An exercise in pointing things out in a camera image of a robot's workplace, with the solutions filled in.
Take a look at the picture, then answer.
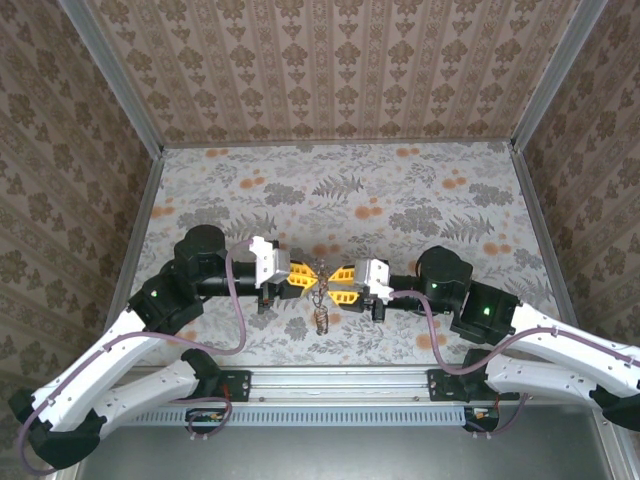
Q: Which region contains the metal keys and keyring bunch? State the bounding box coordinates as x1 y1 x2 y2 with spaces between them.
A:
310 257 335 336

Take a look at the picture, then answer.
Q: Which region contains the black connector board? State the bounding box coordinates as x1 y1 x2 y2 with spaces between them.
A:
463 407 501 432
187 408 226 427

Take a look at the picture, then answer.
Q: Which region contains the aluminium frame side rail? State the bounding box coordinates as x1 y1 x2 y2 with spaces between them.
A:
508 144 584 336
104 152 166 326

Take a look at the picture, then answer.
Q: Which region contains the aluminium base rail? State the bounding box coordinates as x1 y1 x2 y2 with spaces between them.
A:
119 367 521 406

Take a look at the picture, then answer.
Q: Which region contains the grey slotted cable duct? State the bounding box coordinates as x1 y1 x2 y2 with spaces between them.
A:
119 403 474 427

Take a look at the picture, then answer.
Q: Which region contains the thin aluminium frame back rail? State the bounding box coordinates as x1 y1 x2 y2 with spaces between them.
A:
160 137 516 150

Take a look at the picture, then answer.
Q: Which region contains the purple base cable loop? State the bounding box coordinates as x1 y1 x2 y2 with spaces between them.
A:
187 394 234 442
464 397 532 437

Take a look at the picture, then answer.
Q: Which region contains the aluminium frame post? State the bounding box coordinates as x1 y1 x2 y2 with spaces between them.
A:
509 0 610 151
58 0 165 160

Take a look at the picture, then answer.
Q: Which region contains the aluminium outer frame bar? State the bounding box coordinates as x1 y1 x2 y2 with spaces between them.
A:
597 419 637 480
47 462 84 480

